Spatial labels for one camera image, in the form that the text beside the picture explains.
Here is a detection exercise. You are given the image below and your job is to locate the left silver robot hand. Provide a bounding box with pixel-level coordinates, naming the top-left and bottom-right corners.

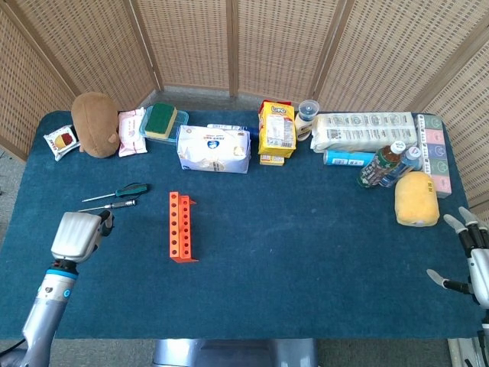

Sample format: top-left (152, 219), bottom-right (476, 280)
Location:
top-left (50, 209), bottom-right (115, 265)

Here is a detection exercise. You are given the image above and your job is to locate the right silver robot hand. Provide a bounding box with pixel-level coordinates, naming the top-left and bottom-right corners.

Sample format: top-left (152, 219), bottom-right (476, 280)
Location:
top-left (426, 206), bottom-right (489, 309)

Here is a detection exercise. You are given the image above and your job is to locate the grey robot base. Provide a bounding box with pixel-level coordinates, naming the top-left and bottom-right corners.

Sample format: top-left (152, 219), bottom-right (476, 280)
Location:
top-left (151, 338), bottom-right (319, 367)

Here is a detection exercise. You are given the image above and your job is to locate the orange test tube rack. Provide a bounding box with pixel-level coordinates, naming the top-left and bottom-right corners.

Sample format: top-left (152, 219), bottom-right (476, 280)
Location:
top-left (169, 191), bottom-right (199, 265)

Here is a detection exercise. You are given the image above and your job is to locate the white snack packet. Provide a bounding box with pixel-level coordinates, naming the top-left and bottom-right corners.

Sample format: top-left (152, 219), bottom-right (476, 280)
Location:
top-left (43, 125), bottom-right (80, 162)

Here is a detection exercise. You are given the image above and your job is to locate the yellow plush bread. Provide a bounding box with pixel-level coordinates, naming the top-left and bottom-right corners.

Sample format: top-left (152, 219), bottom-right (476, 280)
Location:
top-left (394, 171), bottom-right (440, 227)

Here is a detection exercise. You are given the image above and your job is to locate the brown plush toy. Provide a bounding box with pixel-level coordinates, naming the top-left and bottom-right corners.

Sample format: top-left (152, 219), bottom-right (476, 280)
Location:
top-left (71, 92), bottom-right (120, 159)

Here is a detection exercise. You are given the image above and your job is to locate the pink wet wipes pack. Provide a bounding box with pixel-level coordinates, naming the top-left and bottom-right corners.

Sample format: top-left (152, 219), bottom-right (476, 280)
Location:
top-left (117, 107), bottom-right (148, 158)

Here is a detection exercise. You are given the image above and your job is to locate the multicolour tissue packet strip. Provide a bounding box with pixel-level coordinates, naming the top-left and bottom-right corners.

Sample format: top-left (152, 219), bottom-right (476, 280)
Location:
top-left (414, 113), bottom-right (453, 199)

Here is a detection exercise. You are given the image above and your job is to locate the blue label water bottle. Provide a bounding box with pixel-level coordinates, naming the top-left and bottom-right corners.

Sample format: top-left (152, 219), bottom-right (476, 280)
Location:
top-left (380, 146), bottom-right (423, 188)

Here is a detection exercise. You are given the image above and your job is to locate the green yellow sponge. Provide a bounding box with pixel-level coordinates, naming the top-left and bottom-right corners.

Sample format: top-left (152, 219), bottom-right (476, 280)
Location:
top-left (144, 102), bottom-right (179, 139)

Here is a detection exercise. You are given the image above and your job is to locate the green tea bottle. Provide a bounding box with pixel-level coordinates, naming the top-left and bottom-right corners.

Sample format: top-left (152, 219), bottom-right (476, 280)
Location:
top-left (357, 140), bottom-right (406, 190)

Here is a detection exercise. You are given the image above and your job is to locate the clear blue plastic tray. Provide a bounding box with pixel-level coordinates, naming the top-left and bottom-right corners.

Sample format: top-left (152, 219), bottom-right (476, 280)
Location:
top-left (139, 105), bottom-right (190, 145)

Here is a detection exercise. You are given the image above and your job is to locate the white tissue pack blue logo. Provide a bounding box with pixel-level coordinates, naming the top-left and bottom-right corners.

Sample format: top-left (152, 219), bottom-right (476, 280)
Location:
top-left (176, 125), bottom-right (251, 175)

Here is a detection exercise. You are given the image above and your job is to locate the blue cylindrical can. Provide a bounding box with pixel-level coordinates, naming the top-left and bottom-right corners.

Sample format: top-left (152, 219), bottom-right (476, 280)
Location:
top-left (323, 149), bottom-right (377, 168)

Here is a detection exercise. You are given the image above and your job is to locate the white paper roll pack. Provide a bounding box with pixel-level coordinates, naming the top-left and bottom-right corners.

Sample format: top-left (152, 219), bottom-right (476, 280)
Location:
top-left (309, 111), bottom-right (418, 154)

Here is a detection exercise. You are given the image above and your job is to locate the blue table cloth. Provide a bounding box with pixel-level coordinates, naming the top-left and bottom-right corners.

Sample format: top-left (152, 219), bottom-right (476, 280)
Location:
top-left (0, 110), bottom-right (485, 340)

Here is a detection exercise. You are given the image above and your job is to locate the yellow biscuit box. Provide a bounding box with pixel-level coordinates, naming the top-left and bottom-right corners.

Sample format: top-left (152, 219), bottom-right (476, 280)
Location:
top-left (257, 99), bottom-right (297, 158)

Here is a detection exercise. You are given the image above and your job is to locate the woven bamboo folding screen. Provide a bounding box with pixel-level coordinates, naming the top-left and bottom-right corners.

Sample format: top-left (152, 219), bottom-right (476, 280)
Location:
top-left (0, 0), bottom-right (489, 215)

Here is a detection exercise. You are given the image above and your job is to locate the white jar clear cap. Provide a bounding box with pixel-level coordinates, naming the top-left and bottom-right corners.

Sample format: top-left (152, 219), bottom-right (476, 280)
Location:
top-left (294, 99), bottom-right (320, 142)

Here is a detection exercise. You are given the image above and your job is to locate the metal handle precision screwdriver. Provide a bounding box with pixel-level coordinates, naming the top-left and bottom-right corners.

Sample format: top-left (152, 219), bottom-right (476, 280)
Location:
top-left (77, 199), bottom-right (139, 213)

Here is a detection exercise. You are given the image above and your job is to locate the large green-black handle screwdriver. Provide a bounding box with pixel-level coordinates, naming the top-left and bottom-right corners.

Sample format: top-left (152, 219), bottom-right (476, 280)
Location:
top-left (81, 183), bottom-right (151, 203)

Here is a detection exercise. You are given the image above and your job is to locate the white metal frame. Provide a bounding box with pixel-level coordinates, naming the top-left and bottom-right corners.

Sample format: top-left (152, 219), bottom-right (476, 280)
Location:
top-left (446, 338), bottom-right (478, 367)

